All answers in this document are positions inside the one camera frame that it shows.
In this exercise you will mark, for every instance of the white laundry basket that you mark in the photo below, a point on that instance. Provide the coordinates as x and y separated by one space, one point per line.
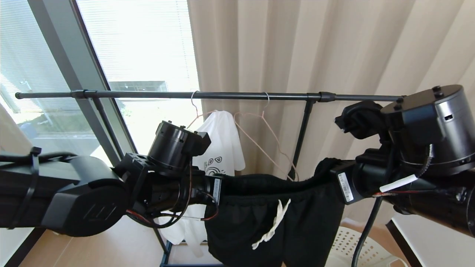
363 248

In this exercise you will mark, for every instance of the white printed t-shirt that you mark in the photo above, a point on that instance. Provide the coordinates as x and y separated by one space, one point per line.
222 141

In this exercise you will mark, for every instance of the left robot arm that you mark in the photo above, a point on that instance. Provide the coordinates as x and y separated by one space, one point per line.
74 193

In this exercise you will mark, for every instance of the pink clothes hanger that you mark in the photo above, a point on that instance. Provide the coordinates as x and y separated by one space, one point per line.
259 148
191 99

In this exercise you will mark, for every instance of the window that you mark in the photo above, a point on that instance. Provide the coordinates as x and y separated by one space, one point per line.
141 44

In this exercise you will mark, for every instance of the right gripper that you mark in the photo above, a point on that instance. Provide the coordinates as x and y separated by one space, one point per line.
438 200

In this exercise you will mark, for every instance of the black shorts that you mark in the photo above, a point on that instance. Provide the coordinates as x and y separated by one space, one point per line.
241 222

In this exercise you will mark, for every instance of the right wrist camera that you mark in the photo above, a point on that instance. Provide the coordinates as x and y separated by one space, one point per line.
360 118

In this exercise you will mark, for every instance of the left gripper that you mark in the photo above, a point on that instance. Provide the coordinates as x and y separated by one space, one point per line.
185 193

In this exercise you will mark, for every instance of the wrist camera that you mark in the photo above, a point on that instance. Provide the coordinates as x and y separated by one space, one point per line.
202 142
360 118

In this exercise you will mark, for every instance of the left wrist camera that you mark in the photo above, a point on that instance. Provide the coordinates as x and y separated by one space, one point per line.
202 142

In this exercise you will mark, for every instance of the black clothes rack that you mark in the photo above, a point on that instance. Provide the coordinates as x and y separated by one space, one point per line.
241 95

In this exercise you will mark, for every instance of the beige curtain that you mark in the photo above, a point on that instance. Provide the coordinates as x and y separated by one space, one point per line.
315 48
11 137

